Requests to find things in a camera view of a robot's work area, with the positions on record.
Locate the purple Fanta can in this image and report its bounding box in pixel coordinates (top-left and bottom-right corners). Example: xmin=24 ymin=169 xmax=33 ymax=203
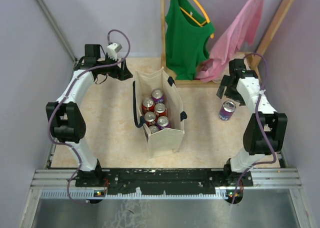
xmin=151 ymin=89 xmax=165 ymax=104
xmin=219 ymin=100 xmax=236 ymax=121
xmin=156 ymin=116 xmax=171 ymax=130
xmin=149 ymin=125 xmax=160 ymax=134

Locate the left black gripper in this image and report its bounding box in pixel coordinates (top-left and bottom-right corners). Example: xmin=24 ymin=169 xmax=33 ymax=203
xmin=96 ymin=52 xmax=133 ymax=81

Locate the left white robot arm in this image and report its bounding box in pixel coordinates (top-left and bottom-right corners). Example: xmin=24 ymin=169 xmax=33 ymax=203
xmin=45 ymin=43 xmax=133 ymax=186

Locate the aluminium frame rail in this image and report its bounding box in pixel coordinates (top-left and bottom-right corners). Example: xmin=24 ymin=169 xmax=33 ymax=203
xmin=30 ymin=168 xmax=302 ymax=203

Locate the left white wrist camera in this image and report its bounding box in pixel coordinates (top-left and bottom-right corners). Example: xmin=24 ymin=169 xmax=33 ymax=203
xmin=106 ymin=43 xmax=122 ymax=61

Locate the pink shirt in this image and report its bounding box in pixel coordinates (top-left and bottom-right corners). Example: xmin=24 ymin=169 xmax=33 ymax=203
xmin=195 ymin=0 xmax=264 ymax=82

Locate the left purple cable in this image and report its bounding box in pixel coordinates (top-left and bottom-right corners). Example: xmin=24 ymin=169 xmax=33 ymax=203
xmin=47 ymin=29 xmax=131 ymax=205

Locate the red Coke can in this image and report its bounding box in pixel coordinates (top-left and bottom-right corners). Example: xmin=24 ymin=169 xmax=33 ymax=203
xmin=141 ymin=97 xmax=155 ymax=115
xmin=154 ymin=103 xmax=167 ymax=118
xmin=144 ymin=111 xmax=157 ymax=127

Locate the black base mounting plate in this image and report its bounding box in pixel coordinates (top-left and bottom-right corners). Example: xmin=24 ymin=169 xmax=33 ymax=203
xmin=74 ymin=168 xmax=241 ymax=195

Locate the wooden clothes rack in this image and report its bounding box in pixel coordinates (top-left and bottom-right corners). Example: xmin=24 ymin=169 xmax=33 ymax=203
xmin=157 ymin=0 xmax=302 ymax=88

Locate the green tank top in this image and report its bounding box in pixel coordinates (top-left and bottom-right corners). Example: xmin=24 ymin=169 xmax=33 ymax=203
xmin=165 ymin=0 xmax=215 ymax=80

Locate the beige canvas tote bag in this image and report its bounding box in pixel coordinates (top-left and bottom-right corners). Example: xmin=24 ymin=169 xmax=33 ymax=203
xmin=133 ymin=69 xmax=187 ymax=157

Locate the folded beige cloth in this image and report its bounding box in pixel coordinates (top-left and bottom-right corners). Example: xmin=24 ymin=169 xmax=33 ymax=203
xmin=213 ymin=52 xmax=253 ymax=84

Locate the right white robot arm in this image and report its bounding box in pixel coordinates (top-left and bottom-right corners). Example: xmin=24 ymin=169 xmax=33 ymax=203
xmin=216 ymin=59 xmax=288 ymax=186

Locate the yellow clothes hanger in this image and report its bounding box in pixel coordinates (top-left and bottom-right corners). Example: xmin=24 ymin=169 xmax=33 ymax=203
xmin=164 ymin=0 xmax=216 ymax=39

